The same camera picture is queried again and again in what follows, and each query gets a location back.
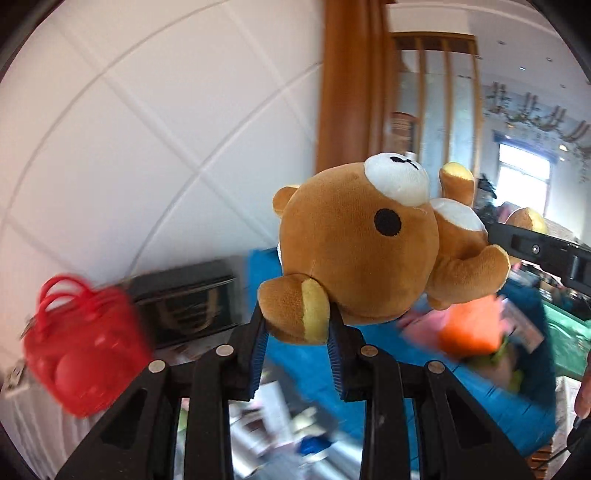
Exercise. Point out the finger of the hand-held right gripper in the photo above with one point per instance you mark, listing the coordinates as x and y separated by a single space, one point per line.
535 249

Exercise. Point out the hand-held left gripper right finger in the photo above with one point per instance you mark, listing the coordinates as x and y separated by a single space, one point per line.
336 360

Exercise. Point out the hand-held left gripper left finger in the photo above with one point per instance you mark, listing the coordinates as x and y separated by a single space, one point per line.
258 350

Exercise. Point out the blue plastic crate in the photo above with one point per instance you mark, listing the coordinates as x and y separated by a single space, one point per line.
300 369

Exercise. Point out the orange and pink plush toy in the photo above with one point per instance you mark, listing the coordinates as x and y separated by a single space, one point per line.
466 327

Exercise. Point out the brown bear plush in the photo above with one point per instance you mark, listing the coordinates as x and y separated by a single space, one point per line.
360 240

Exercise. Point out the person's right hand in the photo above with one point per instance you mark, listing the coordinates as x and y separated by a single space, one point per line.
584 385

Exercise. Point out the bright window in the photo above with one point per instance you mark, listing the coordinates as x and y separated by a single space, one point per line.
521 180

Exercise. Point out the dark hanging clothes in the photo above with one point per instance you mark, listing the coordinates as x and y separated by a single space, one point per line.
485 189

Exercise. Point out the small blue and white toy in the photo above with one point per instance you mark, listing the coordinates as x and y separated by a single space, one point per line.
316 447

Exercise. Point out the green cloth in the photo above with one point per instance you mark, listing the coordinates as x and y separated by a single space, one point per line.
570 337

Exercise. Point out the green and white bird plush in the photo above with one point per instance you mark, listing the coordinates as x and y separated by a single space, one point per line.
508 369

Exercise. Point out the red bear-face carry case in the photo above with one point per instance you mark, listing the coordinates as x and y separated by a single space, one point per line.
78 350

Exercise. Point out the wooden slatted glass screen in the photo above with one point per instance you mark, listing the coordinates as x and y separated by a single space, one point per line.
429 39

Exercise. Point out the dark branch wall decal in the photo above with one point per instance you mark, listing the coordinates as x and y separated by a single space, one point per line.
531 115

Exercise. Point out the wooden door frame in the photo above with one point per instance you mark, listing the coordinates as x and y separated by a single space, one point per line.
346 92

